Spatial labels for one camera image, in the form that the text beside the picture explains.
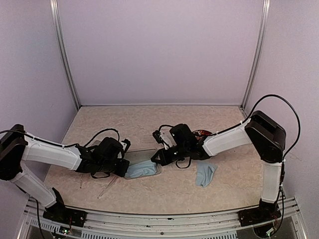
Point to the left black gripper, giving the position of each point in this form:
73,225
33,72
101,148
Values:
121,172

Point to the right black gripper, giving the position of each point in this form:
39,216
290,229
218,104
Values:
166,160

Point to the large blue cleaning cloth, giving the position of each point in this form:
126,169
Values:
145,168

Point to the pink glasses case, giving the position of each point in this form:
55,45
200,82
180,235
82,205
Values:
138,156

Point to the red lens sunglasses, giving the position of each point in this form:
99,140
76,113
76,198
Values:
97,187

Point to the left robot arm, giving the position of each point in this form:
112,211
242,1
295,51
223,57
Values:
100,161

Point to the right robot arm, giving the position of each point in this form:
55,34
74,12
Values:
258,130

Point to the small blue cleaning cloth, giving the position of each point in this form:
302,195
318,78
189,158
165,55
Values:
204,175

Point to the red floral plate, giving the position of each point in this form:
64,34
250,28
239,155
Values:
201,133

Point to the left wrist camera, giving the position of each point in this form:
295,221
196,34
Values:
126,145

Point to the front aluminium rail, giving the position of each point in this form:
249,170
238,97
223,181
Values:
212,225

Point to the left aluminium frame post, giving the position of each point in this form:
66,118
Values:
63,53

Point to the aluminium frame post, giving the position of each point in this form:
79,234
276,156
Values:
63,53
258,52

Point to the right aluminium frame post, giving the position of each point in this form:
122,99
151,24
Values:
258,52

